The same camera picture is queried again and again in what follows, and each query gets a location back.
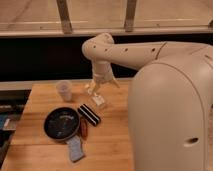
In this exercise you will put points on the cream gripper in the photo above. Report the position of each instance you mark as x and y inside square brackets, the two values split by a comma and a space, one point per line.
[102, 73]

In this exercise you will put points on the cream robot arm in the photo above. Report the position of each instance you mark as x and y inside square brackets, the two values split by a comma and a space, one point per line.
[169, 99]

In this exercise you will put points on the dark ceramic bowl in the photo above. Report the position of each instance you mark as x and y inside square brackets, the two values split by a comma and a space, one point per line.
[62, 123]

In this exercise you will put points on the black white striped box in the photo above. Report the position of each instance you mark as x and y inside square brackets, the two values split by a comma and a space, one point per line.
[89, 115]

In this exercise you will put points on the translucent plastic cup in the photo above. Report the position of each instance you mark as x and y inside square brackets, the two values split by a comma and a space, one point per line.
[63, 88]

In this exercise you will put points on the grey blue sponge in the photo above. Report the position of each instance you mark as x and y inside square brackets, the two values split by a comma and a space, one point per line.
[75, 148]

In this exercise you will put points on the clutter beside table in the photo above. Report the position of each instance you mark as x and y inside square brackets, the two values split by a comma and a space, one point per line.
[9, 116]

